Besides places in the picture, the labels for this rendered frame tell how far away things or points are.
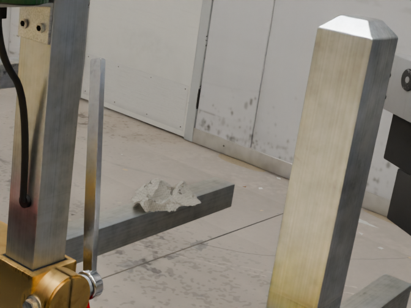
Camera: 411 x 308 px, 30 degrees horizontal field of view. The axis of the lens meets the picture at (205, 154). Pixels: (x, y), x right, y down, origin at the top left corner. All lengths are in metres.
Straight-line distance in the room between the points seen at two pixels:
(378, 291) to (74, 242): 0.29
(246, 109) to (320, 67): 3.38
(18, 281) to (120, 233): 0.16
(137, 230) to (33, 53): 0.27
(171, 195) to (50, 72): 0.29
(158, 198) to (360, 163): 0.40
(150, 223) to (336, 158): 0.40
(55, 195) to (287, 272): 0.23
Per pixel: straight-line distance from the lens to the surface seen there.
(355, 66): 0.43
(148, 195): 0.81
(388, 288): 0.77
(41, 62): 0.59
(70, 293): 0.65
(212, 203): 0.90
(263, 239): 2.99
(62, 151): 0.62
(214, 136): 3.96
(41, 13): 0.59
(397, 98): 1.24
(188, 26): 4.04
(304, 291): 0.48
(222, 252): 2.82
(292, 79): 3.65
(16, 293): 0.66
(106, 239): 0.77
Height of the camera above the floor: 1.17
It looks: 17 degrees down
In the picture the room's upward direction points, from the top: 8 degrees clockwise
